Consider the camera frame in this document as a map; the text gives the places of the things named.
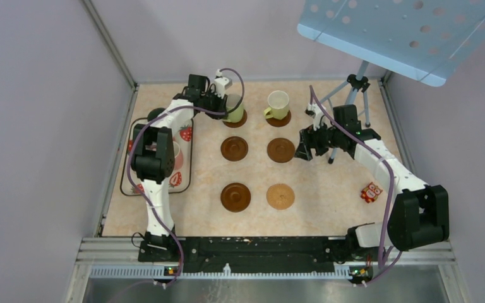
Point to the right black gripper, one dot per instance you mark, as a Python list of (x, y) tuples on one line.
[(309, 140)]

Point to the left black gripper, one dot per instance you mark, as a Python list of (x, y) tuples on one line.
[(220, 105)]

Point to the brown coaster four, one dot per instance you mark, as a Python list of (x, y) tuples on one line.
[(280, 150)]

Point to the brown coaster two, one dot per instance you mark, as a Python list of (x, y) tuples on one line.
[(278, 123)]

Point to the brown coaster one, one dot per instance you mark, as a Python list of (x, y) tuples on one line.
[(237, 124)]

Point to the dark green cup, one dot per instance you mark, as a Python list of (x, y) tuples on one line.
[(153, 114)]

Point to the light wooden coaster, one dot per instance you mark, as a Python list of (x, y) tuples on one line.
[(280, 196)]

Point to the brown coaster three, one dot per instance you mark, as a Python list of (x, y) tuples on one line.
[(234, 148)]

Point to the strawberry print tray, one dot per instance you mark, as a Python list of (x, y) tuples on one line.
[(179, 180)]

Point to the brown coaster five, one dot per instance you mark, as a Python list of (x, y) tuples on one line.
[(235, 197)]

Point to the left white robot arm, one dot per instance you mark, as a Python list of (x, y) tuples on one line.
[(153, 159)]

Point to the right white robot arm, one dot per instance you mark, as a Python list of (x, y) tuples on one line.
[(416, 214)]

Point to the pink cup far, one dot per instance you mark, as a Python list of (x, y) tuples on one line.
[(178, 156)]

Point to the silver tripod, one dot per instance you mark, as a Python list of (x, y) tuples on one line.
[(357, 96)]

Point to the red small toy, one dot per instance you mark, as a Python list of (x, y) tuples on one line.
[(370, 193)]

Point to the blue perforated music stand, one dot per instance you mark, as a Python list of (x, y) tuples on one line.
[(424, 40)]

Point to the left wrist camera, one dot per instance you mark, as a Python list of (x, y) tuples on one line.
[(221, 84)]

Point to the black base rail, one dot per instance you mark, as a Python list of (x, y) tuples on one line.
[(255, 255)]

